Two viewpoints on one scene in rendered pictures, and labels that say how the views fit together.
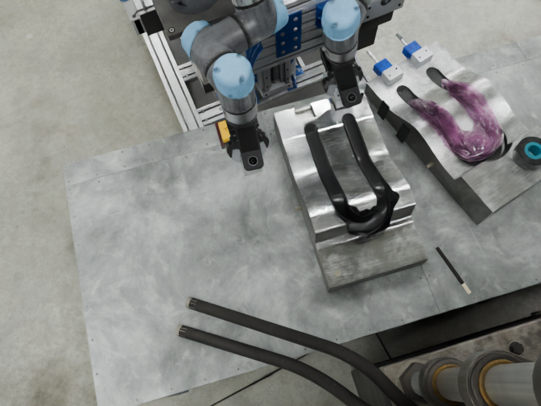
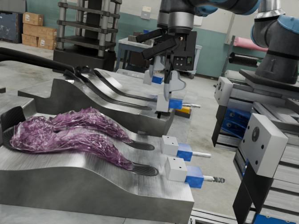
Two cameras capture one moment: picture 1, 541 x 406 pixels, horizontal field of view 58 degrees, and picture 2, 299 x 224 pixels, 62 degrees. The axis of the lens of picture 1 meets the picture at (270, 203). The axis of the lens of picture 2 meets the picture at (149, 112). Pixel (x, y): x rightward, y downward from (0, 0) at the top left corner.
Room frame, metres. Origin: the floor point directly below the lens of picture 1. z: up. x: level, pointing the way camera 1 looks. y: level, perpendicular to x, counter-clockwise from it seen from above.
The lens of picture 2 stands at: (0.91, -0.96, 1.14)
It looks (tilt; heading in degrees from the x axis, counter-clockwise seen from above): 19 degrees down; 109
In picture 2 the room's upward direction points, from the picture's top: 12 degrees clockwise
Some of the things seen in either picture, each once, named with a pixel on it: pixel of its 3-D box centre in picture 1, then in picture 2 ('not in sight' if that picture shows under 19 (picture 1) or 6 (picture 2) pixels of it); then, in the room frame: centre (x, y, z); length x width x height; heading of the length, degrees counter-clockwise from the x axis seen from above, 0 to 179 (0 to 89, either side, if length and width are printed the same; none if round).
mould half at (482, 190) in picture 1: (459, 123); (73, 148); (0.61, -0.55, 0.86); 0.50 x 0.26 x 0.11; 27
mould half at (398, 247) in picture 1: (346, 183); (104, 97); (0.47, -0.21, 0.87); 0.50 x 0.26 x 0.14; 9
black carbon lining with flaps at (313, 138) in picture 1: (350, 169); (108, 86); (0.48, -0.21, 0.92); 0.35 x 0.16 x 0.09; 9
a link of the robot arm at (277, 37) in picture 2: not in sight; (289, 34); (1.00, 0.14, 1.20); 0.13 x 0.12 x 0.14; 119
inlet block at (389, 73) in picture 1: (381, 66); (186, 152); (0.82, -0.37, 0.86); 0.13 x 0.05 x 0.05; 27
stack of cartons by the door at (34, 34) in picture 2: not in sight; (40, 31); (-4.45, 4.37, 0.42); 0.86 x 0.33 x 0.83; 21
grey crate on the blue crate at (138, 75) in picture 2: not in sight; (135, 78); (-0.73, 2.68, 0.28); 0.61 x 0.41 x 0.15; 21
